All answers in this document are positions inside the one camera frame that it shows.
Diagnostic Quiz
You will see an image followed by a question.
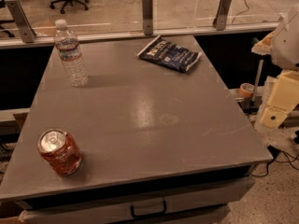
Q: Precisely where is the blue chip bag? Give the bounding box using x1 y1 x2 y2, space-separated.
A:
137 35 202 73

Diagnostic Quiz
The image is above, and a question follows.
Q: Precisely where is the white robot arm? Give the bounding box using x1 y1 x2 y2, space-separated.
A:
251 4 299 129

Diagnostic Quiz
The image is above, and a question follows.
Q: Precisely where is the tan tape roll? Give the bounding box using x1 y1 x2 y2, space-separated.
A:
239 83 254 98

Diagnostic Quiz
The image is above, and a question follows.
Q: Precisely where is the clear plastic water bottle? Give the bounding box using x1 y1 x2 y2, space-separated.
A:
54 20 88 87

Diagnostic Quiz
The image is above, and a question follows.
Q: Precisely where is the orange soda can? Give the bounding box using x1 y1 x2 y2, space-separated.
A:
37 129 82 175

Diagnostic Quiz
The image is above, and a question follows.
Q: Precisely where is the clear glass barrier panel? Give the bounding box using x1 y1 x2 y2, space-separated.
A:
0 0 299 39

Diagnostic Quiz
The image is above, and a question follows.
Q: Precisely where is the black floor cable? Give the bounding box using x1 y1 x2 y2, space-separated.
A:
251 145 299 178

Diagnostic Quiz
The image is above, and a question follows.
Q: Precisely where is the grey drawer with black handle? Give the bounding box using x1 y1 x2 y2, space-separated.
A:
20 176 255 224

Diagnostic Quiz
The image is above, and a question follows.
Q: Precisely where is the middle metal glass bracket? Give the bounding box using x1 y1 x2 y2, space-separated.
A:
142 0 153 35

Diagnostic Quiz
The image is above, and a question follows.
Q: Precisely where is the left metal glass bracket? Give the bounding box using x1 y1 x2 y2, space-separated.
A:
6 0 36 43

